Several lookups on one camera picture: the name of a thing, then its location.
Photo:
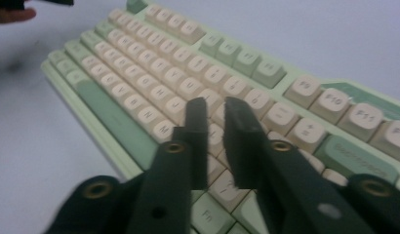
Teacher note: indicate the green and pink keyboard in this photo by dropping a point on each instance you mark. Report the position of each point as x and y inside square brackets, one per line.
[149, 65]

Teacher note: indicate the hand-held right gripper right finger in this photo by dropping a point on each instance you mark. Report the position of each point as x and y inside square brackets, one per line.
[266, 169]

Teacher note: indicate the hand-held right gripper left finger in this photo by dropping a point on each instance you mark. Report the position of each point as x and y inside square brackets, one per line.
[175, 169]

